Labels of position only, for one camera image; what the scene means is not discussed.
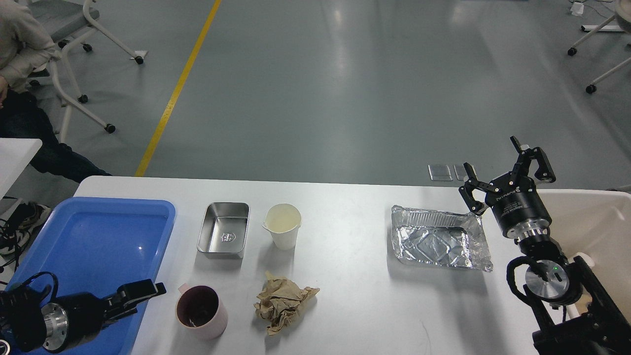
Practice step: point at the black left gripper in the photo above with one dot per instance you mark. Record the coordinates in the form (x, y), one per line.
(76, 319)

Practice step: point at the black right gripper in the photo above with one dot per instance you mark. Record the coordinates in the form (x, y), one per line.
(520, 204)

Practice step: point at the pink ceramic mug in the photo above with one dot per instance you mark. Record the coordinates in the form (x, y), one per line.
(200, 310)

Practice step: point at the aluminium foil tray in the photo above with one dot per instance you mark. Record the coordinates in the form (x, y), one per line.
(439, 239)

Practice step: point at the stainless steel rectangular container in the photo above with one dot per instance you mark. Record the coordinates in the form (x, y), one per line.
(223, 230)

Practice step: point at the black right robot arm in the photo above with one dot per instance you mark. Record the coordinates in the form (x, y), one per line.
(574, 312)

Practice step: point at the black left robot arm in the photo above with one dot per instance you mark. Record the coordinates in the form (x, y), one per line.
(43, 319)

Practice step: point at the right floor socket plate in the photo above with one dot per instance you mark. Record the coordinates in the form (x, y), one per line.
(461, 172)

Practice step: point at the floor socket plate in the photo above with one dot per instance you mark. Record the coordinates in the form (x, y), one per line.
(461, 172)
(440, 172)

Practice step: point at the blue plastic tray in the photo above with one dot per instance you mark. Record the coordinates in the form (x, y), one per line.
(96, 245)

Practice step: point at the left floor socket plate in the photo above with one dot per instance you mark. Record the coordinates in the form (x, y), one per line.
(440, 172)

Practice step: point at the white plastic bin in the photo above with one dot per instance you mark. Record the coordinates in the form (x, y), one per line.
(596, 223)

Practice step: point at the white paper cup in bin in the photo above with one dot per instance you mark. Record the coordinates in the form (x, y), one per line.
(586, 258)

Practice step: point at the crumpled brown paper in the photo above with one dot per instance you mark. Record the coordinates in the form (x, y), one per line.
(281, 301)

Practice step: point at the small white side table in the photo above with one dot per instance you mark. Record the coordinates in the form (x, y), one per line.
(15, 155)

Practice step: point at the seated person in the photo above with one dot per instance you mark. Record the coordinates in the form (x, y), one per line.
(24, 47)

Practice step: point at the grey office chair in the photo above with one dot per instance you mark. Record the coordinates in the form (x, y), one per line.
(70, 24)

